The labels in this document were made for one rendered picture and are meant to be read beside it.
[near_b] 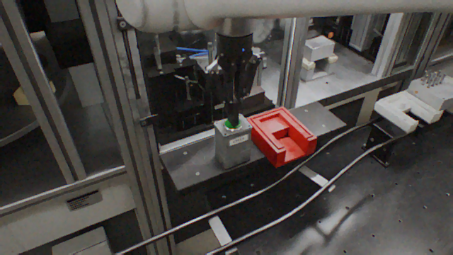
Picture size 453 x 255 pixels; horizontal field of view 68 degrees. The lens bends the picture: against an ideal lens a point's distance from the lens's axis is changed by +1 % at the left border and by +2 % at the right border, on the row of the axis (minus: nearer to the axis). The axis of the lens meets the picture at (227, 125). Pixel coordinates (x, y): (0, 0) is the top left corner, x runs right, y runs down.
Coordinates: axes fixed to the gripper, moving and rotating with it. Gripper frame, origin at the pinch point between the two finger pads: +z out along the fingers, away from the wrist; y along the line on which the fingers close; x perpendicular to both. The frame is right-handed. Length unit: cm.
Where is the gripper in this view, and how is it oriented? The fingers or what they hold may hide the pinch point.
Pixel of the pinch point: (233, 111)
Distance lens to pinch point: 78.9
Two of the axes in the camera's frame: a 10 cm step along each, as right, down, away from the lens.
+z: 0.0, 7.7, 6.4
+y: -8.9, 3.0, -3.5
